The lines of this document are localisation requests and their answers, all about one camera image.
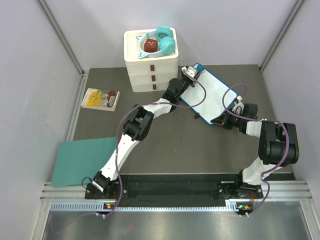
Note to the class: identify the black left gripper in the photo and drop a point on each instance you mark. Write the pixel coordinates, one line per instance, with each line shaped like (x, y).
(193, 82)

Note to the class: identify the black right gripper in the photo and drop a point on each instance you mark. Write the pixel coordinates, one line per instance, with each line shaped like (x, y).
(223, 120)

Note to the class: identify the blue heart-shaped eraser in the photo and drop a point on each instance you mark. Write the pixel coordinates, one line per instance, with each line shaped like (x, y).
(199, 67)

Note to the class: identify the blue-framed whiteboard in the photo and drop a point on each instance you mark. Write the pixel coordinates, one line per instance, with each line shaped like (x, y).
(209, 96)

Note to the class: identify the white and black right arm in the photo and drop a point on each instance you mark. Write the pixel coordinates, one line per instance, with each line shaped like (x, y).
(278, 147)

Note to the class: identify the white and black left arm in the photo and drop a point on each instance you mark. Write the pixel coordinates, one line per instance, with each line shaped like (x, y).
(136, 126)

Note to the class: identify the white stacked drawer box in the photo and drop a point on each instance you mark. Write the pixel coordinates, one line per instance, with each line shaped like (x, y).
(148, 74)

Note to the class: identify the dark red cube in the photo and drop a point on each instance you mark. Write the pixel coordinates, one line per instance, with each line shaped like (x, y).
(150, 45)

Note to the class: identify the teal cat-ear headphones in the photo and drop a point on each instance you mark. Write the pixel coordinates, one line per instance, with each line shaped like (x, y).
(166, 44)

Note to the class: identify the yellow illustrated book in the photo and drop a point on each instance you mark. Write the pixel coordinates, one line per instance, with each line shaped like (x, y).
(100, 99)

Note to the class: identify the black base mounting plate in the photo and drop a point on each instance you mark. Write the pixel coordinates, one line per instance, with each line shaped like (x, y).
(214, 185)

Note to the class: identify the teal green mat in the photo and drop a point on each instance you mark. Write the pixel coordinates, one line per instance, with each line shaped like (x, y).
(78, 161)

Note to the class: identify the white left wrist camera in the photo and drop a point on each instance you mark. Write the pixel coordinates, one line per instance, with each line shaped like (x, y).
(190, 69)

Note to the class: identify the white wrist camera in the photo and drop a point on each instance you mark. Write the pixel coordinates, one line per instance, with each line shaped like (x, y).
(190, 69)
(238, 105)

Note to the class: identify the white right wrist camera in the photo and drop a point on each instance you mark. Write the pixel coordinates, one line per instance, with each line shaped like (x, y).
(238, 105)

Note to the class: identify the aluminium front rail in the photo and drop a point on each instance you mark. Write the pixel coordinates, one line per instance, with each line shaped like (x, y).
(290, 190)

